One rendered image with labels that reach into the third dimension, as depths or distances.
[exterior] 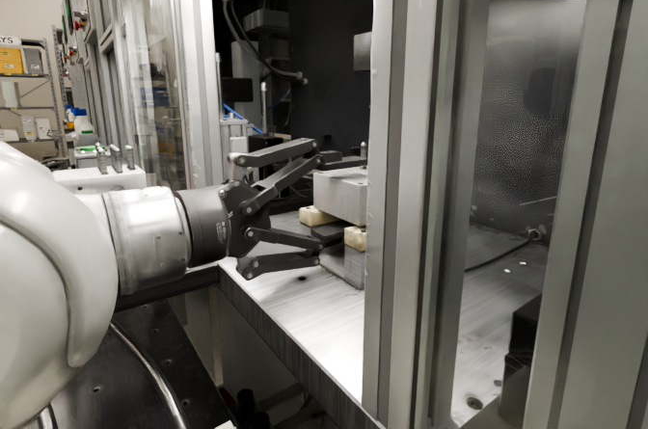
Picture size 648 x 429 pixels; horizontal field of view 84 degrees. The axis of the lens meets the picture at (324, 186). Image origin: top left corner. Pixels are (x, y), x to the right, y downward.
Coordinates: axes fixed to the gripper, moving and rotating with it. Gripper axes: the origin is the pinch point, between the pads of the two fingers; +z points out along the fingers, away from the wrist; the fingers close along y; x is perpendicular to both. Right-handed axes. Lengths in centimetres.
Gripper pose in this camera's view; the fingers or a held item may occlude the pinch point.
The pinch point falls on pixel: (344, 196)
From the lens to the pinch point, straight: 46.2
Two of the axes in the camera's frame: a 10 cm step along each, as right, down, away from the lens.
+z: 8.1, -1.5, 5.7
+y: -0.1, -9.7, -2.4
